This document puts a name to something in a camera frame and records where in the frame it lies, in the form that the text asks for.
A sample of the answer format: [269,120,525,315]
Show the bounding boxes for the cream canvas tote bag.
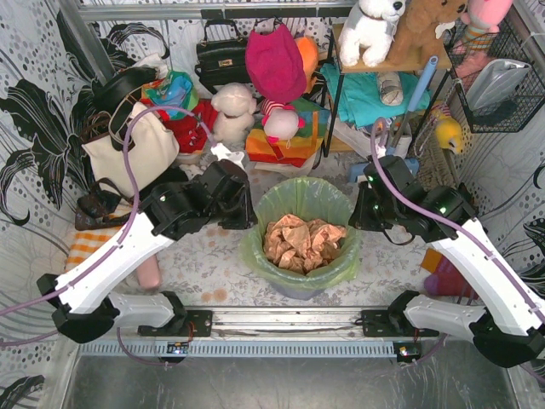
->
[83,112,179,197]

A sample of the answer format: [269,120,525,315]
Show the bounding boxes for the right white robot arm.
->
[348,156,544,368]

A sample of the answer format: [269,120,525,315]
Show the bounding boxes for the pink plush pig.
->
[261,99,306,143]

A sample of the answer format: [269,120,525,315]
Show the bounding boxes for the magenta hanging cloth bag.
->
[245,24,307,103]

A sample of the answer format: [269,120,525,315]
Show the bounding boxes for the black curved hat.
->
[93,66,158,113]

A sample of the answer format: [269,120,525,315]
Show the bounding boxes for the colourful sock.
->
[421,248,479,299]

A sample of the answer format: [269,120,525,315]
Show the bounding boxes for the colourful scarf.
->
[140,71,199,112]

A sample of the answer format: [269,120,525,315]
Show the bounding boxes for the black leather handbag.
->
[194,19,251,95]

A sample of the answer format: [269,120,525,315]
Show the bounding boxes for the teal folded cloth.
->
[336,72,418,128]

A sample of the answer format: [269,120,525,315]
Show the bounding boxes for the yellow plush duck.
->
[431,104,463,154]

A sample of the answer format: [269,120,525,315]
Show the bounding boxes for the crumpled brown paper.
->
[263,214,347,275]

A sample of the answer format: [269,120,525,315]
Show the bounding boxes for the pink plush toy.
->
[452,0,513,55]

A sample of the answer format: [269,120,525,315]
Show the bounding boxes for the pink glasses case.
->
[136,255,162,290]

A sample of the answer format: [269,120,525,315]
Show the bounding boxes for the orange plush toy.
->
[295,37,318,88]

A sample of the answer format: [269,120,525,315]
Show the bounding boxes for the black wire basket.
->
[445,20,544,134]

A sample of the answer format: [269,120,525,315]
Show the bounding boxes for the brown leather bag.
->
[75,177,133,231]

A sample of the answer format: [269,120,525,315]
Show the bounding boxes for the brown plush bear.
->
[387,0,468,65]

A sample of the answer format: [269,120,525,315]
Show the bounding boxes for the white plush dog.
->
[338,0,406,67]

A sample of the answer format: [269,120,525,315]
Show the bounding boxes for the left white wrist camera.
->
[211,143,245,170]

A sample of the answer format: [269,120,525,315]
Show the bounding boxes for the green plastic trash bag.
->
[239,176,362,300]

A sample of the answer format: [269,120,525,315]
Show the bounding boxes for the metal base rail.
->
[78,304,427,359]

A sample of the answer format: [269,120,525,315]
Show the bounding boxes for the orange checked towel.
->
[65,227,121,273]

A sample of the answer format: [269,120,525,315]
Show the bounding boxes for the silver foil pouch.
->
[466,59,531,111]

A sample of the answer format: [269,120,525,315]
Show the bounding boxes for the blue plastic trash bin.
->
[267,276,330,301]

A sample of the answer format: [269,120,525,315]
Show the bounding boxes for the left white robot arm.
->
[37,159,257,344]

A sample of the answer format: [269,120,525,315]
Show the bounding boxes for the red folded cloth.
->
[163,100,218,153]

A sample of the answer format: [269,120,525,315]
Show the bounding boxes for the white plush lamb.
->
[211,83,257,143]

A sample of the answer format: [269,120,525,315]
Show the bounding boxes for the rainbow striped bag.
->
[245,98,330,168]

